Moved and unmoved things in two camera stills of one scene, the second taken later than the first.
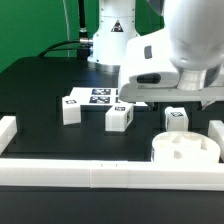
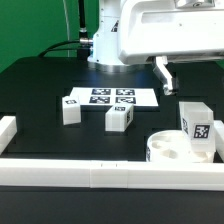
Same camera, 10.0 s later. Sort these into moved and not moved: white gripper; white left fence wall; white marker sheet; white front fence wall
Moved: white gripper
Not moved: white left fence wall; white front fence wall; white marker sheet
